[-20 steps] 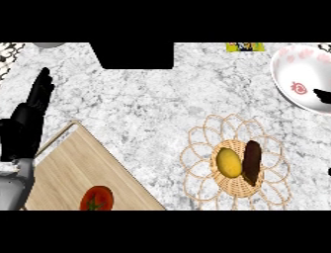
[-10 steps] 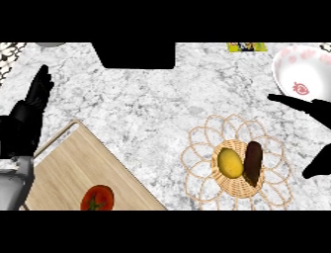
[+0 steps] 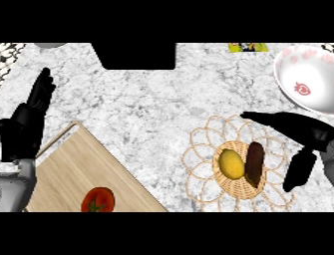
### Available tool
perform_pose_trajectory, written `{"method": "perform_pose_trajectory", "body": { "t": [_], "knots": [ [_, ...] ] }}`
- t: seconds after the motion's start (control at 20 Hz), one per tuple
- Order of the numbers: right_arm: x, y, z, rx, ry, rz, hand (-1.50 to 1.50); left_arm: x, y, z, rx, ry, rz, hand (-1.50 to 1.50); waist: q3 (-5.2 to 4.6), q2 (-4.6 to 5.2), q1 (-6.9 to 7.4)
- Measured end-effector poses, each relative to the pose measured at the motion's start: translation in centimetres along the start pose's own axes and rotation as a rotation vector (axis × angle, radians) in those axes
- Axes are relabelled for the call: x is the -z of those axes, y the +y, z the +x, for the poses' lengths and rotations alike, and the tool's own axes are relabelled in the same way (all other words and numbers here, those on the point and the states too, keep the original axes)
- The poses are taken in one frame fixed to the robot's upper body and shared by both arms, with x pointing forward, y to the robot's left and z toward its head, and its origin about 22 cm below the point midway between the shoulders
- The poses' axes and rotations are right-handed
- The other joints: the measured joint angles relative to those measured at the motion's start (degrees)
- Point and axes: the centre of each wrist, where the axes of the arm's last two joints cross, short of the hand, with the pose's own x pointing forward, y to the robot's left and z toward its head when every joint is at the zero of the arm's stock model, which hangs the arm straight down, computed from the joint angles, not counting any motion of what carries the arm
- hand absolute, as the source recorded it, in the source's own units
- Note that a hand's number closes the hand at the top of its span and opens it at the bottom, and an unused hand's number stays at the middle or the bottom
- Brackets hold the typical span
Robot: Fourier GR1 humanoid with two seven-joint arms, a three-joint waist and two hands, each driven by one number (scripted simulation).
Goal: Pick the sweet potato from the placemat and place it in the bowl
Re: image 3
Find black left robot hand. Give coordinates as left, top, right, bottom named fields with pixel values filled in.
left=0, top=67, right=59, bottom=163

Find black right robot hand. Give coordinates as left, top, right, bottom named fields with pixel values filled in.
left=239, top=111, right=334, bottom=193

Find dark brown sweet potato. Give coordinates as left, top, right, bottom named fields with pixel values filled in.
left=243, top=141, right=267, bottom=189

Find white bowl with pink print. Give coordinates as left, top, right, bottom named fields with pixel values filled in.
left=273, top=44, right=334, bottom=118

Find woven wicker placemat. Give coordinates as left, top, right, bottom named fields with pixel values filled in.
left=181, top=115, right=300, bottom=213

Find yellow lemon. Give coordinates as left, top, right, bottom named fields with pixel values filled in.
left=217, top=148, right=248, bottom=181

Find pale wooden cutting board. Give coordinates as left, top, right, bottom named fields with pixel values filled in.
left=25, top=121, right=169, bottom=213

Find grey round object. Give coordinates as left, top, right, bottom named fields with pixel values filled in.
left=33, top=43, right=70, bottom=50

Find red tomato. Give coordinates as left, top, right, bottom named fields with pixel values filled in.
left=81, top=186, right=118, bottom=213

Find yellow green packet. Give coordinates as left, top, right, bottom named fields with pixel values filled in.
left=227, top=43, right=270, bottom=54

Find black rectangular appliance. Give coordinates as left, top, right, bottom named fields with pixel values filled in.
left=91, top=43, right=177, bottom=71

